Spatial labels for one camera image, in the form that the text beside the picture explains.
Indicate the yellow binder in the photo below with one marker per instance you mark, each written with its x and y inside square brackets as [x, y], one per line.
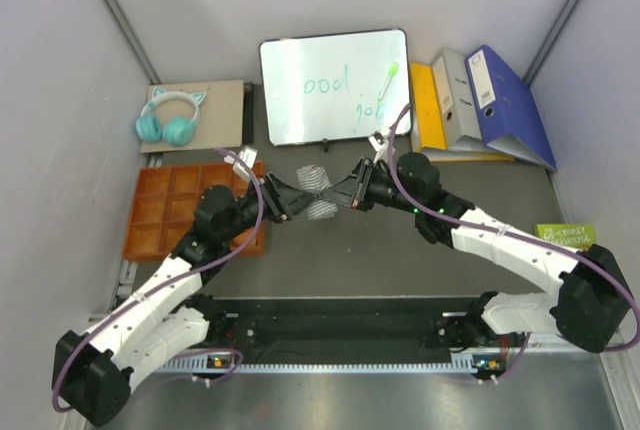
[427, 134]

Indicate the grey striped underwear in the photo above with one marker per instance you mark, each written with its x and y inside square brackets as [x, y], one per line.
[314, 179]

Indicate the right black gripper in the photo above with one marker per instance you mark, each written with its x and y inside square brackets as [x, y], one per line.
[354, 191]

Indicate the beige board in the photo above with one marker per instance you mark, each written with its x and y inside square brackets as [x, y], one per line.
[213, 109]

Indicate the green marker pen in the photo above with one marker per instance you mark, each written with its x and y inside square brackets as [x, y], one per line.
[388, 79]

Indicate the orange compartment tray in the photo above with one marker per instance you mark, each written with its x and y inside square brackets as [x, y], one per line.
[162, 209]

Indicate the teal cat-ear headphones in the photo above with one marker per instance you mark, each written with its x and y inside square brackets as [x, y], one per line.
[178, 131]

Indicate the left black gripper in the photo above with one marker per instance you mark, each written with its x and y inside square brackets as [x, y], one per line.
[282, 200]

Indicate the grey cable duct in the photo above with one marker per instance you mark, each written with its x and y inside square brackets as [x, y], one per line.
[457, 363]

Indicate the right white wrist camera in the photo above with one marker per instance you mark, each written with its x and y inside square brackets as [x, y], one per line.
[380, 141]

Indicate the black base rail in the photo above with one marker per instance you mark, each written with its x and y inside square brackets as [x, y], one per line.
[347, 330]

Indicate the grey binder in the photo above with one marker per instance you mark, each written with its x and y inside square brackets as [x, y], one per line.
[458, 111]

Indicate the blue binder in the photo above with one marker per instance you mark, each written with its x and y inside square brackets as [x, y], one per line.
[507, 113]

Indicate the whiteboard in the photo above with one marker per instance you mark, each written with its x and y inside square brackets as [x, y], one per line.
[325, 88]

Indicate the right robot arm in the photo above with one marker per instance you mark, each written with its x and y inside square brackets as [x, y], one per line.
[582, 295]

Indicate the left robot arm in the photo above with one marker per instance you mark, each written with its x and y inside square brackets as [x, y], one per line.
[96, 372]

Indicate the green treehouse book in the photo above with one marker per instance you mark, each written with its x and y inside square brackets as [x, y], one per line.
[581, 236]

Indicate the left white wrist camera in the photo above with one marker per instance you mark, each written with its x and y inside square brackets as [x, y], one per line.
[242, 162]

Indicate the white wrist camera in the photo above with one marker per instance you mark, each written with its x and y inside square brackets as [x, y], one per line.
[242, 162]
[380, 141]

